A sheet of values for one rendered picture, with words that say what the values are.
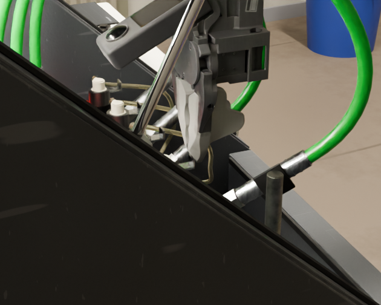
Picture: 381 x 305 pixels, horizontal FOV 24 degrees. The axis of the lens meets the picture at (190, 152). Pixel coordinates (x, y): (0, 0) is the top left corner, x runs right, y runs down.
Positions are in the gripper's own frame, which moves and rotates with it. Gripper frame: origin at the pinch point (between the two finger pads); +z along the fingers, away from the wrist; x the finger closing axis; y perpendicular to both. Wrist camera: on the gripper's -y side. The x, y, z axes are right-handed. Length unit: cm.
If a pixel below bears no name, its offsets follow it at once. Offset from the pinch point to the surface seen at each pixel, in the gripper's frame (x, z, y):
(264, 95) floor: 251, 113, 138
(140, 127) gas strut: -31.5, -19.3, -16.4
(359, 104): -15.9, -10.2, 10.3
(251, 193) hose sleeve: -12.1, -0.8, 1.4
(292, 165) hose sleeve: -13.6, -3.8, 4.9
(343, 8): -15.0, -19.4, 8.3
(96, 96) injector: 22.7, 1.8, -4.0
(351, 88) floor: 243, 113, 179
